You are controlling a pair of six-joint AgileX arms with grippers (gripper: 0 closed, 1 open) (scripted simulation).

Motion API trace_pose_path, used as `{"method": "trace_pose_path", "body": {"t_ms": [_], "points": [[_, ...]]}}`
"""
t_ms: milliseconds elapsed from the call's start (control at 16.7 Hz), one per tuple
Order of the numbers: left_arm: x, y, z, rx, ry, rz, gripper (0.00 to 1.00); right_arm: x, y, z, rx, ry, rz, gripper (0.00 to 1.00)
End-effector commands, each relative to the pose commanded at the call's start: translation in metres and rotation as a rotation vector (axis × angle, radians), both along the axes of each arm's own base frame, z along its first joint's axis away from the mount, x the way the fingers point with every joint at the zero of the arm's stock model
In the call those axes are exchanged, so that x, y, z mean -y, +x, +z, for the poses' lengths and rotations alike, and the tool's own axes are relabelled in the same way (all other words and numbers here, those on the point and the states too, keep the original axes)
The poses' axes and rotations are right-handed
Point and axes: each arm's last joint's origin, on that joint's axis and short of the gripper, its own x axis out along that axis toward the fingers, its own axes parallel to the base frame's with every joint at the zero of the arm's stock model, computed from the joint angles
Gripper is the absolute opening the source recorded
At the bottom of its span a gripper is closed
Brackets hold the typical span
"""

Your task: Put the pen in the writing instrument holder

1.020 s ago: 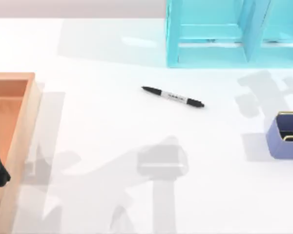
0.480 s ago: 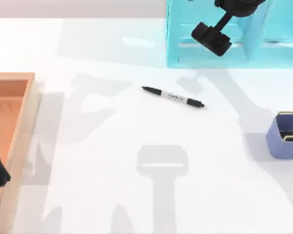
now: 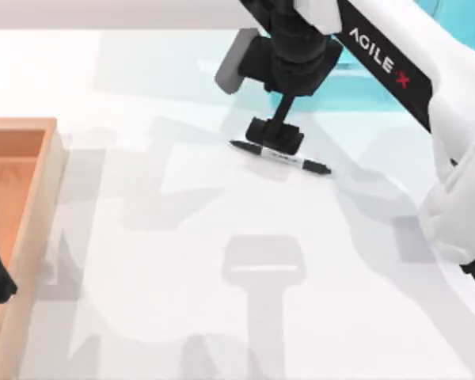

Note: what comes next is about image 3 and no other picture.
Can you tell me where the black and white marker pen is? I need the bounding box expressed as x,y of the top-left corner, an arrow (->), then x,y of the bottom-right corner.
228,139 -> 333,177

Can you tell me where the shallow salmon-coloured box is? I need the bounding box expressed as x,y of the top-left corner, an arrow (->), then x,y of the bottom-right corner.
0,116 -> 69,380

